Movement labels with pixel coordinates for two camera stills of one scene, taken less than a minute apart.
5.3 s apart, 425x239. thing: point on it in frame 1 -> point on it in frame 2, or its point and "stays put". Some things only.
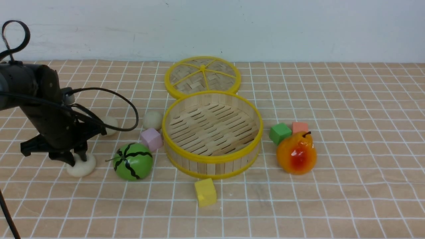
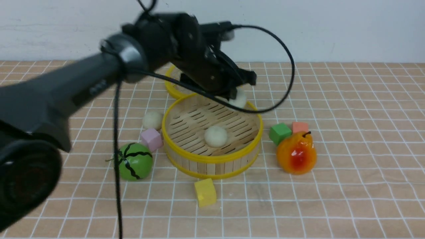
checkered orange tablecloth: [342, 157] stays put
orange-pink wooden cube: [299, 126] stays put
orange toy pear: [297, 154] stays put
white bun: [81, 168] -> [215, 136]
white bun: [111, 120] -> [240, 101]
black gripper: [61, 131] -> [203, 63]
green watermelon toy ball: [133, 161] stays put
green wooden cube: [279, 132] stays put
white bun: [152, 119] stays put
